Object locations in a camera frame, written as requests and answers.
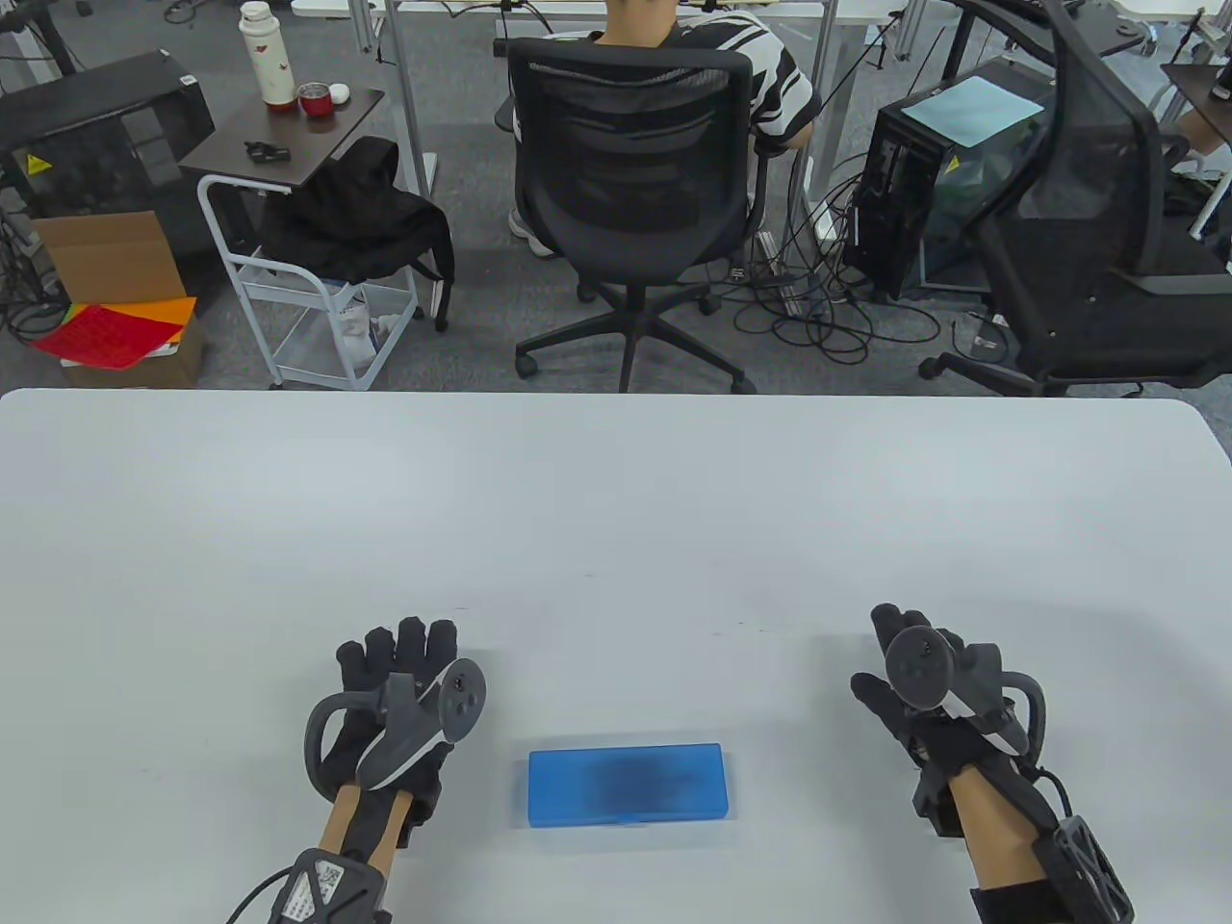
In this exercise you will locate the person's left hand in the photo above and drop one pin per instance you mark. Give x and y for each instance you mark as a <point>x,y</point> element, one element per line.
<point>385,659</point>

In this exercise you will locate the person's right hand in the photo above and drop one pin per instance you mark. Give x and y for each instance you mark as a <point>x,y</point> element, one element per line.
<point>905,717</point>

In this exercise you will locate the blue stationery box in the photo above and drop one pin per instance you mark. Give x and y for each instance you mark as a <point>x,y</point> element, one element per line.
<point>626,784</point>

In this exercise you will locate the person's left forearm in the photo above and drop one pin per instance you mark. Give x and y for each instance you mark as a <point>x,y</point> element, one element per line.
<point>366,828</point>

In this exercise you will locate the person's right forearm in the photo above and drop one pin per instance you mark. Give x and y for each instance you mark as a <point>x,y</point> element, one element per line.
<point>1001,833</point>

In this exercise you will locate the open brown cardboard box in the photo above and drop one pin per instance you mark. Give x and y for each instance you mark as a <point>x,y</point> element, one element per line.
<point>106,255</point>

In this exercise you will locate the grey hand controller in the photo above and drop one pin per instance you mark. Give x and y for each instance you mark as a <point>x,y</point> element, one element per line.
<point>414,727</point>
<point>948,679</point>

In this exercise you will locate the white plastic bag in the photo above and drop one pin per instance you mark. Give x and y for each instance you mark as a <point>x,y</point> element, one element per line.
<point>361,327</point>

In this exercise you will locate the white metal cart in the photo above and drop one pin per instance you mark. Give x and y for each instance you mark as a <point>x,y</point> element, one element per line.
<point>279,284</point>

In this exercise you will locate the orange paper sheet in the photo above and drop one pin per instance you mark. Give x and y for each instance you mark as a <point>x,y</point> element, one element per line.
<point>178,310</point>

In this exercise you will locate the red paper sheet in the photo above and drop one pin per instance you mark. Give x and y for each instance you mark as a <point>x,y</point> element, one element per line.
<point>106,335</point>

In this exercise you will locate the black jacket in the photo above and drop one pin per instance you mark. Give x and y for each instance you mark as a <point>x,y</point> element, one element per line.
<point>356,221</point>

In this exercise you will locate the black high-back office chair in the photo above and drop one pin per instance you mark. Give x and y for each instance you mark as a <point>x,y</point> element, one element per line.
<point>1097,318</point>

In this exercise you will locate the white power strip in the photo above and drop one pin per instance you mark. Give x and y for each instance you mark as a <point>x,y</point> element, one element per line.
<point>770,255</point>

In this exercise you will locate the black glass-sided computer tower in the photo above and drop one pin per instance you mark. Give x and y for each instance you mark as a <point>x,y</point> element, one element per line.
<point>895,212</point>

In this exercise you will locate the small black clip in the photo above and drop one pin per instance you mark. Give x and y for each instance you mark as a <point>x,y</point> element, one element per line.
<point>268,151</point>

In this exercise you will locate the black mesh office chair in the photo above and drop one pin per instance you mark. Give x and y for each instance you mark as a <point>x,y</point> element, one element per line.
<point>626,192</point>

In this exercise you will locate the dark wooden side table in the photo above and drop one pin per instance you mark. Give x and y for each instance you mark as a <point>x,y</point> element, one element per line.
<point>221,159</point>

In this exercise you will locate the red cup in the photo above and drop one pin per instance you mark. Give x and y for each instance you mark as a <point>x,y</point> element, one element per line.
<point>315,101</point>

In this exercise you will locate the white desk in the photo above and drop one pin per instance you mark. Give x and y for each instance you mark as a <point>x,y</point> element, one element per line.
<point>408,96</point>

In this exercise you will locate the black equipment case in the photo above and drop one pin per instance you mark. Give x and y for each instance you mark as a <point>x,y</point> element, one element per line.
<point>96,125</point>

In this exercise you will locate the light blue paper sheet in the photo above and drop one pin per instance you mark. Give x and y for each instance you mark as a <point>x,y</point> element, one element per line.
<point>972,111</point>

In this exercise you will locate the white thermos bottle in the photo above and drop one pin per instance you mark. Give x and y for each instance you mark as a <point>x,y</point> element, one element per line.
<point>268,58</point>

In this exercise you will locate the dark wooden desk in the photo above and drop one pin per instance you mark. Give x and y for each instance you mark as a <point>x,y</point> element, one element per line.
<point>1198,87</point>

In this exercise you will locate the black desk leg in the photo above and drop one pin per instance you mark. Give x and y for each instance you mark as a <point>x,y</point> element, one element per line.
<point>48,34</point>

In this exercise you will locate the black curved desk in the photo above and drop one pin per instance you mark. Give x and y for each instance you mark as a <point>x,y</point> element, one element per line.
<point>1088,24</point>

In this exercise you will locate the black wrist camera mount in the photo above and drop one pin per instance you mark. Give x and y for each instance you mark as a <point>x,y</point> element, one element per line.
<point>327,885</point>
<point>1088,866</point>

